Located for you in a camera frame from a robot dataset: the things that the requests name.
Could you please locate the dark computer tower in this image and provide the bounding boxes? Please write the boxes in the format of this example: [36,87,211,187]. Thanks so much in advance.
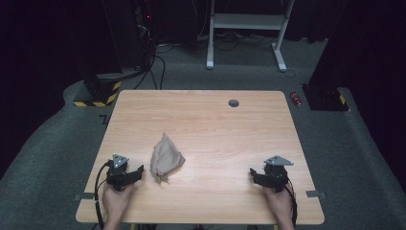
[101,0,155,71]

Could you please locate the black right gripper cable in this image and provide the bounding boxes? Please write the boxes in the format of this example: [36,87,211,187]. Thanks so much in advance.
[284,178,299,228]

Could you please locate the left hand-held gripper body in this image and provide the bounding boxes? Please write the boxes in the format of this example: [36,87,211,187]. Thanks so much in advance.
[105,153,136,193]

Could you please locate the beige cloth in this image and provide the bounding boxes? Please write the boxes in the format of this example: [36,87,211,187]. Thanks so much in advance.
[149,132,187,185]

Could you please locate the person's left hand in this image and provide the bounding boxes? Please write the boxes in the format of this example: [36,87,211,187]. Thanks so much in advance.
[101,183,136,222]

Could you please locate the black yellow striped stand base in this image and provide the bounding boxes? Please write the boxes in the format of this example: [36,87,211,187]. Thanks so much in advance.
[73,74,124,108]

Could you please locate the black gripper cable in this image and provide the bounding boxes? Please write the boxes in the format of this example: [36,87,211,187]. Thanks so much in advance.
[284,178,299,228]
[94,160,113,230]

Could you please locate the black floor cables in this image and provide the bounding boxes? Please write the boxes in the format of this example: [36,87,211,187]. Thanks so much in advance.
[133,42,176,91]

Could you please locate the white metal stand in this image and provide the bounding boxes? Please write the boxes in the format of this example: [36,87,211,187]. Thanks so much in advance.
[205,0,297,73]

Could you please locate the person's right hand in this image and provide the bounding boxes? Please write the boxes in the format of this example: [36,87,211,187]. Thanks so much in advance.
[262,183,297,222]

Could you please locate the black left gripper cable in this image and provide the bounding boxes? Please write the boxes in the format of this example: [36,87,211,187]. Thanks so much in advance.
[94,160,113,230]

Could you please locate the red can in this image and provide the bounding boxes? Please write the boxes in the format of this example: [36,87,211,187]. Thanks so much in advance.
[289,91,304,109]

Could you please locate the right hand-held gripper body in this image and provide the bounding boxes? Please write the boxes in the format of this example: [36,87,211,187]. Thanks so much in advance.
[259,154,295,194]

